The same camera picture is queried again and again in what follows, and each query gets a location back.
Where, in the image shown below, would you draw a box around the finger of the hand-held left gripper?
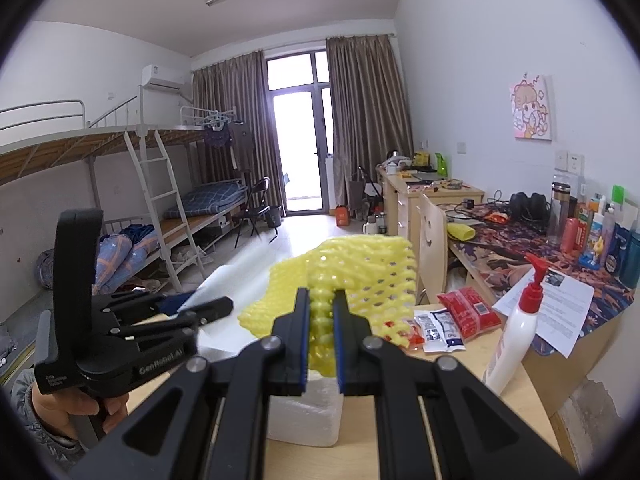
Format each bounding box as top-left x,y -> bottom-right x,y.
92,290 -> 197,328
112,296 -> 235,356

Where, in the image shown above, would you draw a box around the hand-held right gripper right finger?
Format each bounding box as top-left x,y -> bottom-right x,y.
333,289 -> 584,480

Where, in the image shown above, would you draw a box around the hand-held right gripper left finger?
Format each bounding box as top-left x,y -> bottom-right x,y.
70,287 -> 311,480

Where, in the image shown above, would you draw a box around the white foam box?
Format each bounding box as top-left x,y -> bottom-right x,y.
267,370 -> 345,448

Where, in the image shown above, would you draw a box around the yellow foam net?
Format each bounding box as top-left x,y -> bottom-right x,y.
237,236 -> 418,378

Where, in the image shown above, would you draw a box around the person's left forearm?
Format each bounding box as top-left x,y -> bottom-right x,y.
9,367 -> 86,463

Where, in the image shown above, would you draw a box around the person's left hand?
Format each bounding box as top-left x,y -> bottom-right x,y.
31,382 -> 129,448

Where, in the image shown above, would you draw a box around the blue and orange quilt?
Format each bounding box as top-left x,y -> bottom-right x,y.
92,232 -> 161,295

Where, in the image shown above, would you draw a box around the small red packet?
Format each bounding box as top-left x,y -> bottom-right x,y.
385,322 -> 426,353

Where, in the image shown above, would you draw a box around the white bed ladder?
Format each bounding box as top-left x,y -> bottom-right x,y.
124,130 -> 203,293

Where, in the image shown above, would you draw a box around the white printed packet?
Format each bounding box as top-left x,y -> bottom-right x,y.
414,308 -> 466,354

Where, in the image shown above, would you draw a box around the blue plaid quilt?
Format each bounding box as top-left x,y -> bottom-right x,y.
162,182 -> 248,220

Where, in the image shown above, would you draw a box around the black folding chair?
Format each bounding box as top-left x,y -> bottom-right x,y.
234,176 -> 281,250

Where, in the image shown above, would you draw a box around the large red snack packet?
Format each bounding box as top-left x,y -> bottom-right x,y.
436,287 -> 502,341

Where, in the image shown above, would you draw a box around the wooden chair with smiley cutout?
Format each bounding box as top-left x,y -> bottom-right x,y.
416,192 -> 449,306

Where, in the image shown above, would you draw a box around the hanging dark clothes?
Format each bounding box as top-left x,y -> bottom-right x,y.
202,120 -> 256,181

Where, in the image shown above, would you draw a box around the metal bunk bed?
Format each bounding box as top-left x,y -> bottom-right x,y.
0,100 -> 251,296

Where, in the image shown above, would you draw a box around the wooden desk with drawers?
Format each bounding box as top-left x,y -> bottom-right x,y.
376,165 -> 486,241

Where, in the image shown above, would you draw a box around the white lotion bottle red pump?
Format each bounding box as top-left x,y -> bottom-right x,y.
482,252 -> 550,396

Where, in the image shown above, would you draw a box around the glass balcony door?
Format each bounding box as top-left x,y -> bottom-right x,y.
265,50 -> 334,216

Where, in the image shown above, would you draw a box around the brown curtain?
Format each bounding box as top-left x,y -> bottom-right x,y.
192,50 -> 286,211
326,35 -> 415,211

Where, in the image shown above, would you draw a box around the white air conditioner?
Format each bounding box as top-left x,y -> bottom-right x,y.
141,64 -> 185,93

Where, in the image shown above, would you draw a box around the printed paper sheet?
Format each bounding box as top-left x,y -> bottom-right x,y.
492,266 -> 596,358

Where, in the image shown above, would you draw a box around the wooden desk with mat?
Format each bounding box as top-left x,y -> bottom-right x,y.
447,200 -> 637,413

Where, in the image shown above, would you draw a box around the clear bottle black lid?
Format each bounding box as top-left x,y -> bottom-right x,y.
547,169 -> 581,247

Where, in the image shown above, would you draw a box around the white tube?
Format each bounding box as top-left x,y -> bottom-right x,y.
584,212 -> 607,268

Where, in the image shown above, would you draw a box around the dark blue bottle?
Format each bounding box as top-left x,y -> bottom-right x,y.
602,225 -> 633,276

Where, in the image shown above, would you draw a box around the pink wall poster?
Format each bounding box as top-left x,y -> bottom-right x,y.
509,74 -> 556,141

